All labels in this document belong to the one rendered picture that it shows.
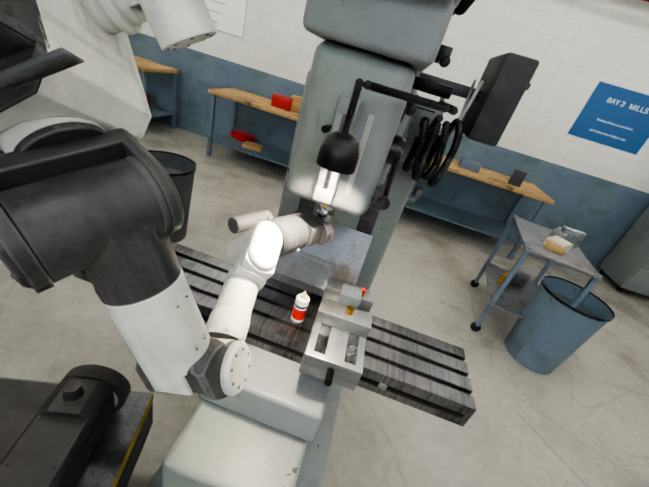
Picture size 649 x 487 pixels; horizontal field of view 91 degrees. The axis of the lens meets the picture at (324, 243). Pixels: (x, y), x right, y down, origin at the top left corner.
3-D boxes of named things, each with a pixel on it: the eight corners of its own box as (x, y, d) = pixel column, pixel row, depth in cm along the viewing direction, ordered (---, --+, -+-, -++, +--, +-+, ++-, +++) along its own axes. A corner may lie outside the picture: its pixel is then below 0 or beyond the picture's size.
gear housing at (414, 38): (434, 69, 54) (462, -3, 49) (297, 28, 56) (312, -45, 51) (424, 73, 83) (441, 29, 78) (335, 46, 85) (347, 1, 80)
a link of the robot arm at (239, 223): (303, 246, 70) (265, 261, 62) (274, 262, 77) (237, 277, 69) (281, 200, 71) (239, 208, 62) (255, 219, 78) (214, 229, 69)
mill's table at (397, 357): (463, 427, 90) (477, 411, 86) (72, 276, 99) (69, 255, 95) (452, 364, 110) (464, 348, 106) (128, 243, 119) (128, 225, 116)
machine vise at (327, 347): (353, 391, 81) (368, 362, 76) (297, 371, 82) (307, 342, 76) (364, 305, 112) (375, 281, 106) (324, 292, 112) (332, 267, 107)
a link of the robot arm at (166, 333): (224, 433, 44) (163, 309, 33) (145, 420, 47) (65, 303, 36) (256, 363, 54) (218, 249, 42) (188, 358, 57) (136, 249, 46)
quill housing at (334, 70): (364, 223, 72) (422, 67, 57) (279, 193, 74) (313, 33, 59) (373, 197, 89) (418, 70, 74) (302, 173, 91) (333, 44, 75)
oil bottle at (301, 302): (301, 325, 96) (310, 297, 91) (289, 320, 96) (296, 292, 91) (305, 316, 99) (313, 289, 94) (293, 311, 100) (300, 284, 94)
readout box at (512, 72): (500, 149, 86) (547, 62, 76) (466, 138, 86) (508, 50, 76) (484, 137, 103) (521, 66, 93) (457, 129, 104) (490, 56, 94)
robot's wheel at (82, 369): (60, 412, 106) (51, 373, 96) (70, 398, 110) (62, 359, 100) (126, 417, 109) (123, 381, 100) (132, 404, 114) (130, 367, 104)
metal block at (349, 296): (354, 316, 93) (360, 300, 90) (334, 309, 93) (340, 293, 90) (356, 304, 97) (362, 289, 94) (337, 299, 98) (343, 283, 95)
